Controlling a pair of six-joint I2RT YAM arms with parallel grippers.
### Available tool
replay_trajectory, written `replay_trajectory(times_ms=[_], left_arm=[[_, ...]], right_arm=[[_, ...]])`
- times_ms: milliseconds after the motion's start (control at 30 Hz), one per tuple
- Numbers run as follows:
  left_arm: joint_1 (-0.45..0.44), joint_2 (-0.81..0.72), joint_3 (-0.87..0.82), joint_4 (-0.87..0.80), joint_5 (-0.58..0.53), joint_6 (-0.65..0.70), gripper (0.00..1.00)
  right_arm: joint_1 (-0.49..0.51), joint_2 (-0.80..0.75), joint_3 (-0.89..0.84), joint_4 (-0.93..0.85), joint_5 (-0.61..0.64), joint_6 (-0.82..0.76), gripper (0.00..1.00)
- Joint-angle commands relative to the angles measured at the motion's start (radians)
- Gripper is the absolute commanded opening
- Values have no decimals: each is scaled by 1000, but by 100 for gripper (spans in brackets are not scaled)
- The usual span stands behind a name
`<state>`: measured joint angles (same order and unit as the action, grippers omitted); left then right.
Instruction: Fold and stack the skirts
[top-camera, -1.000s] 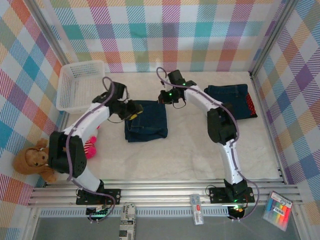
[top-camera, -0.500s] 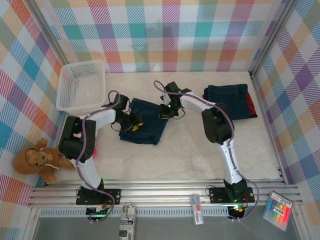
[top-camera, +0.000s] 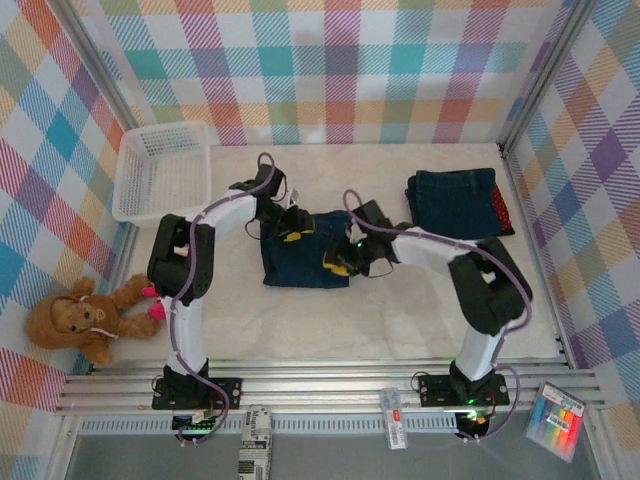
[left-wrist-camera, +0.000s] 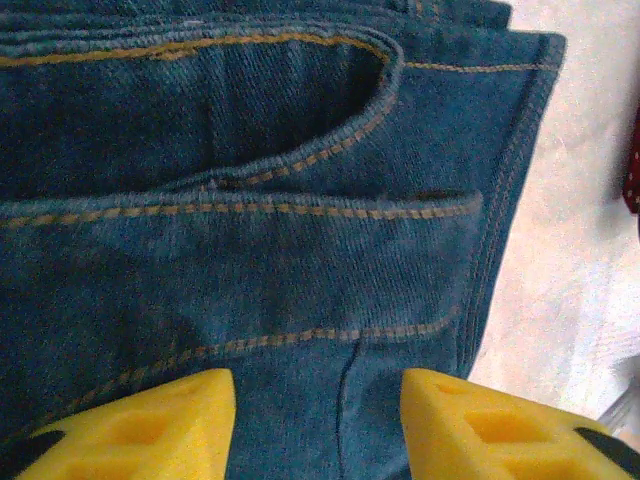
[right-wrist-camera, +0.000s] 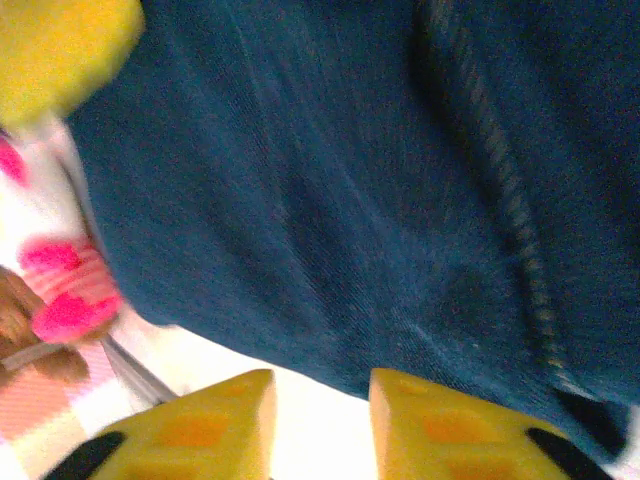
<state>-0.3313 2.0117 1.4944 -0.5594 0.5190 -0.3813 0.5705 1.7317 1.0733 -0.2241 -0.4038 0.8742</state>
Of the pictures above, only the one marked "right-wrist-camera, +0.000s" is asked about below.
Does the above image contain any dark denim skirt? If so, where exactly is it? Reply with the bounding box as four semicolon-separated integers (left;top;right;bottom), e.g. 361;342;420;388
67;0;640;461

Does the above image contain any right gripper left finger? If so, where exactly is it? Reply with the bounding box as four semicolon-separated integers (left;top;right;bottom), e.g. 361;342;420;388
42;368;278;480

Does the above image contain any pink striped plush doll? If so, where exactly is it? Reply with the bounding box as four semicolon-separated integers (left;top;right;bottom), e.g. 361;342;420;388
0;114;126;346

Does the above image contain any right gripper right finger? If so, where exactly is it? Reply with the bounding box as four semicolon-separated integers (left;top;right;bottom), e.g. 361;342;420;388
368;368;616;480

